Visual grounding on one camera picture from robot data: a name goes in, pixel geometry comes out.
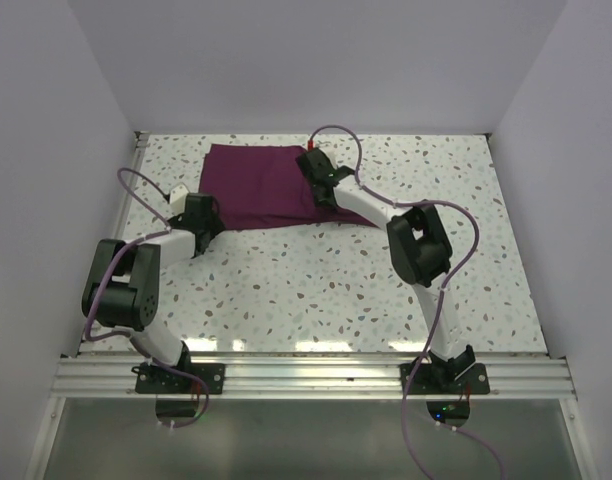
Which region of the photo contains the purple cloth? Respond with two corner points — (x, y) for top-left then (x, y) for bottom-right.
(199, 144), (370, 230)

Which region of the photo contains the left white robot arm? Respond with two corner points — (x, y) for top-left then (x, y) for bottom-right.
(81, 193), (225, 393)

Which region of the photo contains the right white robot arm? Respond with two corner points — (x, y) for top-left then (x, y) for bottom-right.
(297, 148), (475, 393)

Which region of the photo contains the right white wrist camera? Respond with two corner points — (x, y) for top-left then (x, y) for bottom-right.
(317, 144), (336, 163)

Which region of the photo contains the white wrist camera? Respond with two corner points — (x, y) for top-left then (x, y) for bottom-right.
(168, 183), (190, 211)
(317, 144), (336, 163)

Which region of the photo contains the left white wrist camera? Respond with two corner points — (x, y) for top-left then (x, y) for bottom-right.
(168, 183), (190, 211)

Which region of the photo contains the aluminium left side rail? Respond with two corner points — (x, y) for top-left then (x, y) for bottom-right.
(78, 131), (151, 354)

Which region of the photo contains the aluminium rail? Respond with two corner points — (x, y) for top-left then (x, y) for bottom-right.
(50, 353), (576, 400)
(78, 131), (151, 354)

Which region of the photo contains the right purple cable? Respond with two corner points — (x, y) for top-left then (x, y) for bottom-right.
(308, 124), (504, 480)

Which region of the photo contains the purple cable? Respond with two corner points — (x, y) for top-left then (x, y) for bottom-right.
(82, 167), (209, 429)
(308, 124), (504, 480)

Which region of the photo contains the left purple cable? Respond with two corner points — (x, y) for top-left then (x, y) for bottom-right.
(82, 167), (209, 429)

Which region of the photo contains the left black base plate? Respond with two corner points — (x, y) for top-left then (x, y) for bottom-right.
(131, 363), (226, 395)

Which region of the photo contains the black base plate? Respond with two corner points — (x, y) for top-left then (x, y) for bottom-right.
(131, 363), (226, 395)
(408, 363), (491, 395)

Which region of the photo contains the aluminium front rail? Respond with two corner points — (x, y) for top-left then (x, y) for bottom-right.
(50, 353), (576, 400)

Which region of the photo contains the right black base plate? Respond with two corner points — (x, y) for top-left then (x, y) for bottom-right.
(408, 363), (491, 395)

